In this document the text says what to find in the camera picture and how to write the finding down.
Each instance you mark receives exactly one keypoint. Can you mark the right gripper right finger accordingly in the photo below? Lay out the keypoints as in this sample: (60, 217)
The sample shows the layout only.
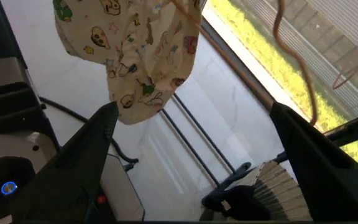
(331, 174)

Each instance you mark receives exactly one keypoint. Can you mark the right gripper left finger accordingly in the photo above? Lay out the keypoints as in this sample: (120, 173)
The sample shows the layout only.
(67, 174)

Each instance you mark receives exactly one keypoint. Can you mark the pink clothes hanger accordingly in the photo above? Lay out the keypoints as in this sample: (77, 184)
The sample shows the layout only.
(304, 74)
(334, 85)

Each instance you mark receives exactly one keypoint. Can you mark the cream printed garment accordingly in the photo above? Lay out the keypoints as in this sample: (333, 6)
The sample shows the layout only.
(135, 56)

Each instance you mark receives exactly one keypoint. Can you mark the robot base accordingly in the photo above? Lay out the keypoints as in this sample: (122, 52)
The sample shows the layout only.
(11, 146)

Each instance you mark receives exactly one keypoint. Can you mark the white laundry basket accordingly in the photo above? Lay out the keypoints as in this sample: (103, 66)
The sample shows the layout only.
(275, 186)

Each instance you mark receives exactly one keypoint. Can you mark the black clothes rack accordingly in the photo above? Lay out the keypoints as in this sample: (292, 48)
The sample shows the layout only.
(228, 180)

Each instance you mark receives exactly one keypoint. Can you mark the window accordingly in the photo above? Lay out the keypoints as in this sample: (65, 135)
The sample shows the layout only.
(259, 46)

